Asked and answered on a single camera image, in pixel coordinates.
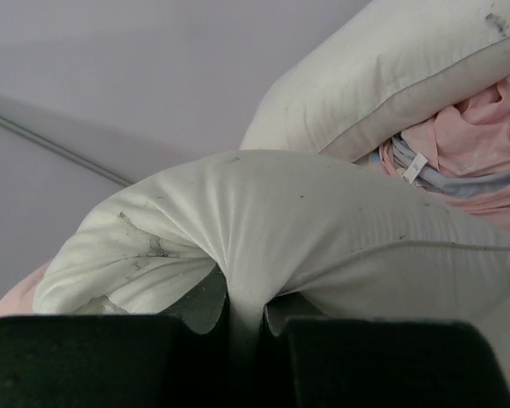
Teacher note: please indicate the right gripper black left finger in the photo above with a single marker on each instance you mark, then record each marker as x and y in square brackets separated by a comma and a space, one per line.
[176, 358]

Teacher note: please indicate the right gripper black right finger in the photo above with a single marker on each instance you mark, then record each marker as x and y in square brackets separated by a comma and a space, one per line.
[307, 359]

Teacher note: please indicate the pink pillowcase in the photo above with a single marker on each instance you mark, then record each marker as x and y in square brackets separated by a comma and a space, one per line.
[19, 299]
[465, 153]

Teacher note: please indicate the bare white pillow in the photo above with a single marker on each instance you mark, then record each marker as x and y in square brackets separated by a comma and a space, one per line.
[393, 65]

